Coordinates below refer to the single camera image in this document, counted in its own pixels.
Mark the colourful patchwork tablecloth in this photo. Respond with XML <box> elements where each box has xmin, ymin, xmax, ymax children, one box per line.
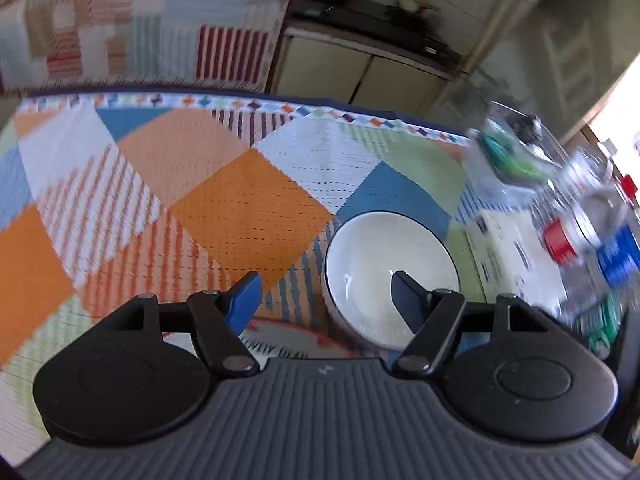
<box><xmin>1</xmin><ymin>93</ymin><xmax>485</xmax><ymax>465</ymax></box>

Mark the water bottle green label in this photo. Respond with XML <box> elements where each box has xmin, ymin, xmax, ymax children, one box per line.
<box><xmin>573</xmin><ymin>292</ymin><xmax>625</xmax><ymax>360</ymax></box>

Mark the pink bunny carrot plate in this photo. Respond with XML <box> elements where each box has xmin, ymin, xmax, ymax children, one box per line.
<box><xmin>164</xmin><ymin>316</ymin><xmax>352</xmax><ymax>361</ymax></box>

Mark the white tissue pack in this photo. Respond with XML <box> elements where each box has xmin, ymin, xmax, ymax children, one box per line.
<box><xmin>465</xmin><ymin>209</ymin><xmax>566</xmax><ymax>318</ymax></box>

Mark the black gas stove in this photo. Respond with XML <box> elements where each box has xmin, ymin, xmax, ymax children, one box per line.
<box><xmin>292</xmin><ymin>0</ymin><xmax>461</xmax><ymax>68</ymax></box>

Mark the white plastic basket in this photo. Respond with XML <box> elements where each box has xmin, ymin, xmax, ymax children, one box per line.
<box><xmin>463</xmin><ymin>101</ymin><xmax>568</xmax><ymax>209</ymax></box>

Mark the striped patchwork counter cloth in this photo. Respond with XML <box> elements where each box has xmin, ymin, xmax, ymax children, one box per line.
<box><xmin>1</xmin><ymin>0</ymin><xmax>291</xmax><ymax>93</ymax></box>

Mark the white ribbed bowl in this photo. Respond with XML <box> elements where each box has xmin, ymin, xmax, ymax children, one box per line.
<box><xmin>321</xmin><ymin>211</ymin><xmax>460</xmax><ymax>351</ymax></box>

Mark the cream lower cabinet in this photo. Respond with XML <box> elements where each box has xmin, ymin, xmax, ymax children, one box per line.
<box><xmin>270</xmin><ymin>22</ymin><xmax>450</xmax><ymax>118</ymax></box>

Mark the water bottle blue label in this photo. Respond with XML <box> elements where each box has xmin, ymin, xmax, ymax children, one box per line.
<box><xmin>565</xmin><ymin>176</ymin><xmax>639</xmax><ymax>316</ymax></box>

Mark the water bottle red label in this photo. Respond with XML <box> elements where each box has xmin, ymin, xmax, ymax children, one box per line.
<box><xmin>529</xmin><ymin>156</ymin><xmax>601</xmax><ymax>304</ymax></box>

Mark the small pot on stove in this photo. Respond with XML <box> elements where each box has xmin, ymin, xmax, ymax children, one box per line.
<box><xmin>396</xmin><ymin>0</ymin><xmax>439</xmax><ymax>14</ymax></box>

